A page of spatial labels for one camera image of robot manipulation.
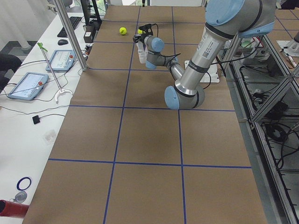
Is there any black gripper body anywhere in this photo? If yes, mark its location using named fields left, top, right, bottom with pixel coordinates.
left=133, top=34, right=147, bottom=43

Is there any clear tennis ball can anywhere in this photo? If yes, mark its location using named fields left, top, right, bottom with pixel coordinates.
left=136, top=42, right=147, bottom=64

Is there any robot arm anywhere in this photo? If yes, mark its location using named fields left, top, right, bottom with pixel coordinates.
left=133, top=0, right=276, bottom=110

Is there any black box with label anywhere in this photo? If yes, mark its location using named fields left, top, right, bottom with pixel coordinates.
left=84, top=26, right=96, bottom=43

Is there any black monitor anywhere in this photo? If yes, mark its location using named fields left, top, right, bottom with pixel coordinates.
left=80, top=0, right=102, bottom=29

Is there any black keyboard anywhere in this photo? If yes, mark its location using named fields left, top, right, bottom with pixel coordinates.
left=57, top=16, right=83, bottom=38

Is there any black computer mouse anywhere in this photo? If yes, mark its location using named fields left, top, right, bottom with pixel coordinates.
left=57, top=39, right=68, bottom=46

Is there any far blue teach pendant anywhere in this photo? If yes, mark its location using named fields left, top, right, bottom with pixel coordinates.
left=50, top=49, right=76, bottom=72

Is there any blue teach pendant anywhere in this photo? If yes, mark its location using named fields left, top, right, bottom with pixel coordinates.
left=8, top=72, right=49, bottom=101
left=50, top=49, right=76, bottom=72

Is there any metal reacher grabber tool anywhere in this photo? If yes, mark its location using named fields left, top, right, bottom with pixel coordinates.
left=37, top=42, right=73, bottom=104

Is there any near blue teach pendant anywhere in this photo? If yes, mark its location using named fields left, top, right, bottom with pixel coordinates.
left=8, top=72, right=49, bottom=101

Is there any small black square pad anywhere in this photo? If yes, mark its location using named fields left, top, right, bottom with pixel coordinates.
left=32, top=115, right=40, bottom=125

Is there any silver round disc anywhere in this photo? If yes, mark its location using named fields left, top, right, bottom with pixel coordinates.
left=9, top=191, right=28, bottom=203

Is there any red cylinder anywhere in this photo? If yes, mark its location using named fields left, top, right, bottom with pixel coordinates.
left=0, top=200, right=29, bottom=218

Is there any aluminium frame post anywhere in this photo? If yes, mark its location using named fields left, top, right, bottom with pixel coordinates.
left=53, top=0, right=87, bottom=71

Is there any aluminium frame rack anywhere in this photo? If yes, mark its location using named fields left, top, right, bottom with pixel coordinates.
left=224, top=30, right=299, bottom=224

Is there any blue tape ring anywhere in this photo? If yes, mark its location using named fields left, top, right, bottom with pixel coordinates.
left=17, top=177, right=32, bottom=190

